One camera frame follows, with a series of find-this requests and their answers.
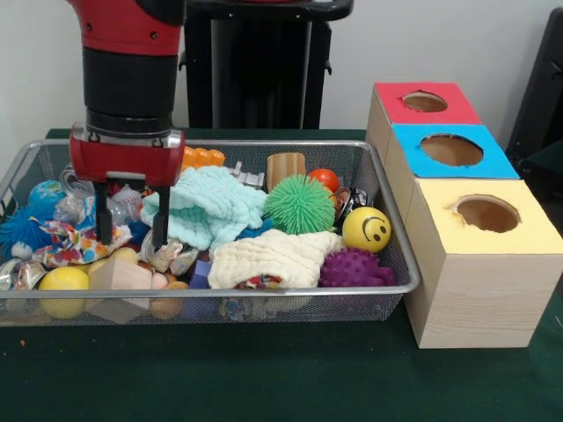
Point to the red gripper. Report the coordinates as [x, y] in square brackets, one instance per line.
[127, 160]

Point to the colourful polka dot cloth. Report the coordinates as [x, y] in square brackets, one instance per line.
[70, 248]

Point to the cream white cloth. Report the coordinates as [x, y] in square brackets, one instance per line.
[272, 259]

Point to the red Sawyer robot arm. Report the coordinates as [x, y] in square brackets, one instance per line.
[129, 79]

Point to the silver mesh bin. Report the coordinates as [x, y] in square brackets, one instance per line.
[57, 154]

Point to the wooden box with three holes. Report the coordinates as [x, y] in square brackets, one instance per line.
[475, 299]

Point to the plain wooden block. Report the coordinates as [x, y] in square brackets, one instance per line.
[119, 274]

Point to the mint green cloth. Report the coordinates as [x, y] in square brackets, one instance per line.
[206, 206]

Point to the plain yellow ball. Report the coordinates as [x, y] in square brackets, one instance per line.
[63, 279]

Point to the orange toy brick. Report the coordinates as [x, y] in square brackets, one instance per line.
[204, 158]

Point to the light blue spiky ball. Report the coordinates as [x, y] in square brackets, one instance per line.
[22, 228]

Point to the green spiky ball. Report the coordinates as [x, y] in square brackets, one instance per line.
[300, 204]

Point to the dark green table cloth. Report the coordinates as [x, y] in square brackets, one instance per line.
[264, 373]
[545, 167]

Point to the purple knobbly ball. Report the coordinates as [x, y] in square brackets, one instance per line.
[356, 268]

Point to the yellow smiley ball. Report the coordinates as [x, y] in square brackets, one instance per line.
[365, 230]

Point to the black chair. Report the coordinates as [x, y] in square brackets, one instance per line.
[541, 88]

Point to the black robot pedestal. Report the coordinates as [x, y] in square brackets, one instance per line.
[264, 66]

